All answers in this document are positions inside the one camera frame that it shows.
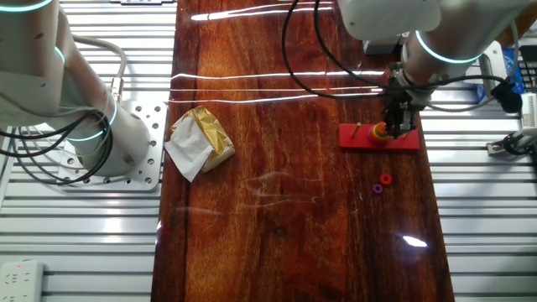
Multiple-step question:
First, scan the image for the glossy wood grain board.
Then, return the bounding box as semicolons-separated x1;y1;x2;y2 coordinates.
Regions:
150;0;456;302

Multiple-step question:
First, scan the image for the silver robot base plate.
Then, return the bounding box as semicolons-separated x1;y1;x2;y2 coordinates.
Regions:
56;99;168;193

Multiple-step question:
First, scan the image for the white ribbed device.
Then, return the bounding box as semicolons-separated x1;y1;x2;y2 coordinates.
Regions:
519;92;537;129

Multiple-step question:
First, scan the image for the black cable connector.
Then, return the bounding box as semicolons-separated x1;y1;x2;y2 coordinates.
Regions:
490;78;524;114

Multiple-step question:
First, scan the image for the grey cable with metal plug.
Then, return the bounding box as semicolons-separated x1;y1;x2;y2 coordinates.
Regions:
70;35;128;104

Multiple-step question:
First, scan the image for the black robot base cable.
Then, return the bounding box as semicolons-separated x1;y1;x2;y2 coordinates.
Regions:
0;109;115;186
0;112;96;162

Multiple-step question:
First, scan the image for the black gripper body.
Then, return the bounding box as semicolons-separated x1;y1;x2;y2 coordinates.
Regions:
383;68;423;117

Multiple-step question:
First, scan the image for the red Hanoi base board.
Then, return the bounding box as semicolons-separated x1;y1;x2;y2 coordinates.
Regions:
338;122;421;151

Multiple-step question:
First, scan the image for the white power strip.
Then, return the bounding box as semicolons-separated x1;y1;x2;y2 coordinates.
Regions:
0;259;45;302

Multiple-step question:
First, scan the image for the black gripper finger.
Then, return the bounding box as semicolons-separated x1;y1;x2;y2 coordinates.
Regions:
397;109;414;139
382;107;399;140

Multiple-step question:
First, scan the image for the long black gripper cable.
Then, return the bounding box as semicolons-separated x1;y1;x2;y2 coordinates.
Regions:
280;0;389;101
313;0;507;91

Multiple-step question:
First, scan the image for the brown cardboard box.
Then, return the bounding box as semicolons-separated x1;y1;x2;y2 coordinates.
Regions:
497;6;537;48

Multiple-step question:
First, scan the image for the gold tissue pack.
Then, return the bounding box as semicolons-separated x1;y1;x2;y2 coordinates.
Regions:
169;105;236;174

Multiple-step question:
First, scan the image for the black keypad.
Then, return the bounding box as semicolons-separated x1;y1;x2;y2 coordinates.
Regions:
519;44;537;91

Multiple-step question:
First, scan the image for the crumpled white tissue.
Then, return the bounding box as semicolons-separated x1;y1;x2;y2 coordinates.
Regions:
164;115;214;183

